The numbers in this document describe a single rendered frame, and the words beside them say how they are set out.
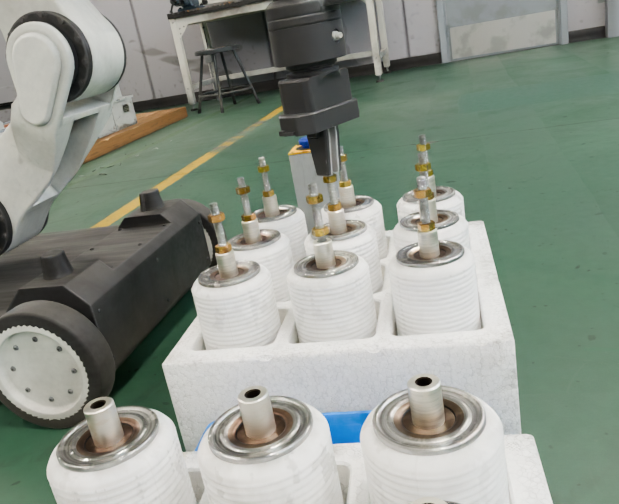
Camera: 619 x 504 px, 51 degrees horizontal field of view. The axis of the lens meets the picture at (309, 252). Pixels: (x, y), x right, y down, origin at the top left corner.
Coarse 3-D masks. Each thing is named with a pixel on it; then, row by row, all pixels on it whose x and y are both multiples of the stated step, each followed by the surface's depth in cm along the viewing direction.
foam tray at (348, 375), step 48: (480, 240) 93; (384, 288) 83; (480, 288) 78; (192, 336) 79; (288, 336) 75; (384, 336) 71; (432, 336) 69; (480, 336) 67; (192, 384) 74; (240, 384) 73; (288, 384) 72; (336, 384) 71; (384, 384) 70; (480, 384) 68; (192, 432) 77
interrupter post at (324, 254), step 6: (330, 240) 73; (318, 246) 73; (324, 246) 73; (330, 246) 73; (318, 252) 73; (324, 252) 73; (330, 252) 73; (318, 258) 73; (324, 258) 73; (330, 258) 73; (318, 264) 74; (324, 264) 73; (330, 264) 73
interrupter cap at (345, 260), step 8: (312, 256) 77; (336, 256) 76; (344, 256) 75; (352, 256) 75; (296, 264) 75; (304, 264) 75; (312, 264) 75; (336, 264) 74; (344, 264) 73; (352, 264) 72; (296, 272) 73; (304, 272) 73; (312, 272) 72; (320, 272) 72; (328, 272) 71; (336, 272) 71; (344, 272) 71
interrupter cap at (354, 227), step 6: (348, 222) 87; (354, 222) 87; (360, 222) 86; (348, 228) 86; (354, 228) 85; (360, 228) 84; (366, 228) 84; (312, 234) 85; (330, 234) 85; (336, 234) 84; (342, 234) 83; (348, 234) 83; (354, 234) 82; (336, 240) 82
